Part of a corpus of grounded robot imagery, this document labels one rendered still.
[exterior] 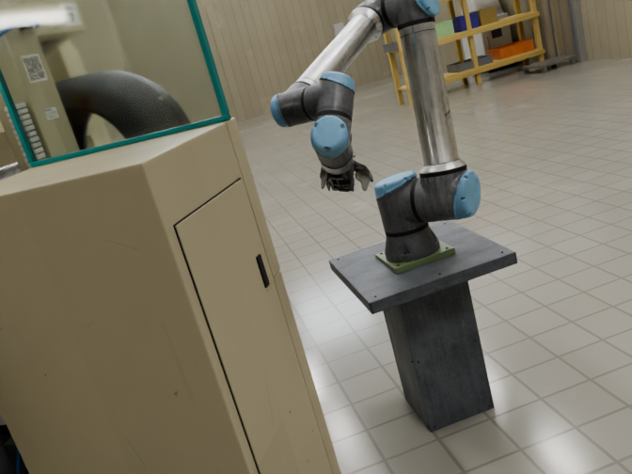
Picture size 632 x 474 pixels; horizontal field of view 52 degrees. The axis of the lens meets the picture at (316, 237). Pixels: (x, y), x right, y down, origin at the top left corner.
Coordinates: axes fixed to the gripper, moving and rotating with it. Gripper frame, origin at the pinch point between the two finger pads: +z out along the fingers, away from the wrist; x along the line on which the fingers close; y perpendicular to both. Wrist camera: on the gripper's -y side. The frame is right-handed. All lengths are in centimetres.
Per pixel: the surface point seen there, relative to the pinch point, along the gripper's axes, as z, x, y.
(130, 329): -64, -28, 54
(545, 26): 808, 179, -566
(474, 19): 753, 62, -544
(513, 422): 60, 56, 64
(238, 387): -53, -9, 63
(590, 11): 707, 225, -526
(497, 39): 873, 109, -581
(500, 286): 152, 59, 0
